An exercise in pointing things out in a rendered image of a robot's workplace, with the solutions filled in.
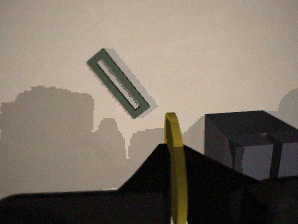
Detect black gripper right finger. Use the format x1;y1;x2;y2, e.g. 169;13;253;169
183;144;298;224

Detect gold coin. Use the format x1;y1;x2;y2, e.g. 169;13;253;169
164;112;188;224

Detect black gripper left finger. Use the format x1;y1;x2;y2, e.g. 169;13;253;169
0;143;172;224

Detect dark green rectangular holder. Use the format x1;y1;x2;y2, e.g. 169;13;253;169
86;48;150;119

